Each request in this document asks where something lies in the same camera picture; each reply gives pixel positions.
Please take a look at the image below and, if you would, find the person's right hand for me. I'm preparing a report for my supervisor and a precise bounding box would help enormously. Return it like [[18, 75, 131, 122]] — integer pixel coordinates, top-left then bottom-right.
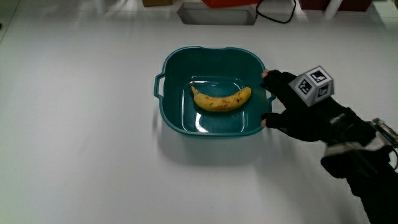
[[260, 65, 398, 156]]

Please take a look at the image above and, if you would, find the yellow banana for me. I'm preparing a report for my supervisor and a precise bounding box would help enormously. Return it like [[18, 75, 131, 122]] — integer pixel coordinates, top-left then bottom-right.
[[189, 82, 252, 113]]

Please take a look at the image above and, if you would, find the teal plastic basin plate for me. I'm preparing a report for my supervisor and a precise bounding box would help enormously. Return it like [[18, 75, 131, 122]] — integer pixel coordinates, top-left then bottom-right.
[[153, 45, 277, 138]]

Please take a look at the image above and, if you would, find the person's right forearm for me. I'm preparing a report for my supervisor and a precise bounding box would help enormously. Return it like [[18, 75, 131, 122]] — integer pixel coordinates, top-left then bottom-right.
[[320, 144, 398, 224]]

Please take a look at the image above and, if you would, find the dark red box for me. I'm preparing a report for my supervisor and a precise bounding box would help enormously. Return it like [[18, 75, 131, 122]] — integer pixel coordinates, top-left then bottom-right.
[[298, 0, 373, 12]]

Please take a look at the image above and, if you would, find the brown box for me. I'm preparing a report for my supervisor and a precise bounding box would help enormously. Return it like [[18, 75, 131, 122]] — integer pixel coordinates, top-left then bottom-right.
[[142, 0, 174, 7]]

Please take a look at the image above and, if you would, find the black cable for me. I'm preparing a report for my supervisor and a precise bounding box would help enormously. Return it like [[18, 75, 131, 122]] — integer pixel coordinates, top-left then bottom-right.
[[255, 0, 297, 24]]

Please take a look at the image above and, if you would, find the white post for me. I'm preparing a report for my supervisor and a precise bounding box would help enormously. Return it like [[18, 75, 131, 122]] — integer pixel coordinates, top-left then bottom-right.
[[323, 0, 345, 19]]

